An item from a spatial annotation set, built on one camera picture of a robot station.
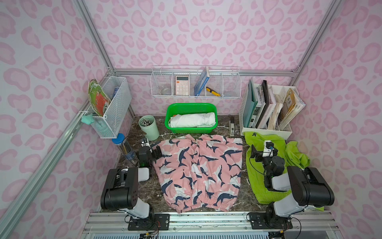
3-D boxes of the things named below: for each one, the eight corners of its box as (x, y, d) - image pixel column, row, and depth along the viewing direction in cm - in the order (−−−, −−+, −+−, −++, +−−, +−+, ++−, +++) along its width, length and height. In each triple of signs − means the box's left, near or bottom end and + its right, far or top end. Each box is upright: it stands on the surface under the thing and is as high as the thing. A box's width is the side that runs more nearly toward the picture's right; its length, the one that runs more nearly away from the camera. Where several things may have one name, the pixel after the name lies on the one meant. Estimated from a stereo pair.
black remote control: (229, 135, 109) (229, 132, 106) (229, 119, 120) (229, 115, 117) (233, 136, 109) (234, 133, 106) (233, 119, 120) (234, 116, 117)
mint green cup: (144, 140, 107) (137, 125, 93) (147, 128, 114) (141, 112, 100) (158, 140, 107) (152, 124, 93) (160, 128, 113) (155, 112, 100)
